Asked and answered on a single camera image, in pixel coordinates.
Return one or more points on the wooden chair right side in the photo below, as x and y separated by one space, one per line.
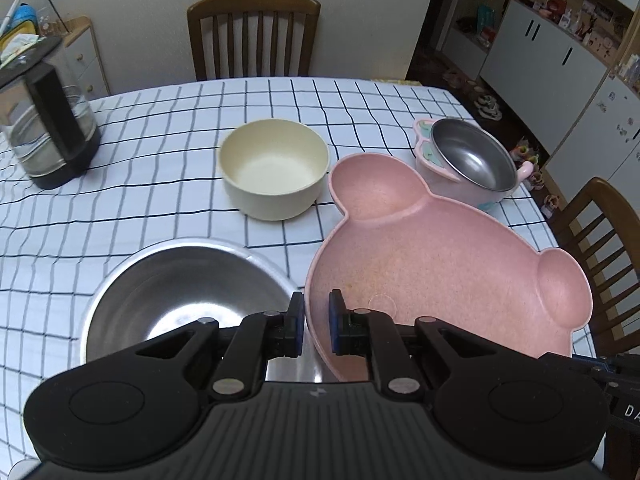
600 229

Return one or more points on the large stainless steel bowl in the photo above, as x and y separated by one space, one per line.
174 283

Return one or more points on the cream round bowl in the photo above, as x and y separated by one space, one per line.
273 169

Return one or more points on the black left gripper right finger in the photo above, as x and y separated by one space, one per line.
349 331

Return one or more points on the glass kettle black handle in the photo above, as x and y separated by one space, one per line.
45 115

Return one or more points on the pink mouse-shaped plate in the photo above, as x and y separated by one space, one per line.
404 251

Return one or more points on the white black grid tablecloth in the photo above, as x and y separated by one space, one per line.
155 177

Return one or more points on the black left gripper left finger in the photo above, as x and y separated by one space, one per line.
285 330

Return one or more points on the wooden chair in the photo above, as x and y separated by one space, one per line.
252 38
600 229

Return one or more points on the white wall cupboard unit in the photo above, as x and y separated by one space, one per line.
554 63

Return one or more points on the wooden chair far side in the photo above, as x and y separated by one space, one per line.
252 38

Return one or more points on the pink steel-lined kids bowl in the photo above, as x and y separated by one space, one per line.
465 163

